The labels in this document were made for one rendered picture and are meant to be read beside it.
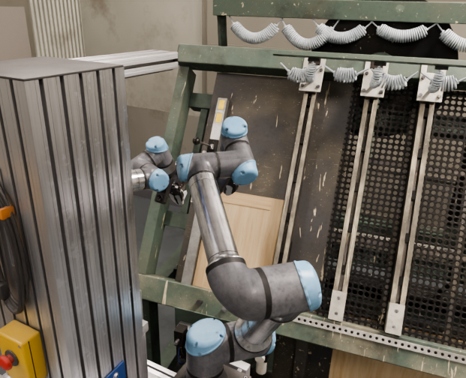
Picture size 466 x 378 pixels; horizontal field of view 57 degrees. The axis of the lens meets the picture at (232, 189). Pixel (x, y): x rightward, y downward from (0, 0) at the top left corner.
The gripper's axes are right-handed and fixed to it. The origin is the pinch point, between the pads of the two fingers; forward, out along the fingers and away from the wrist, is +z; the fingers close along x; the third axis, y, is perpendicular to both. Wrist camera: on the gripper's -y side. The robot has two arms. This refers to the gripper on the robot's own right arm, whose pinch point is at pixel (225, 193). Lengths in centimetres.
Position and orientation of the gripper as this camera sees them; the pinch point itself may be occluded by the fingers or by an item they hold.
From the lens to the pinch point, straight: 150.2
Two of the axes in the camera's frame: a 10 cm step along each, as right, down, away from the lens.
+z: -0.5, 5.4, 8.4
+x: -7.7, -5.5, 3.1
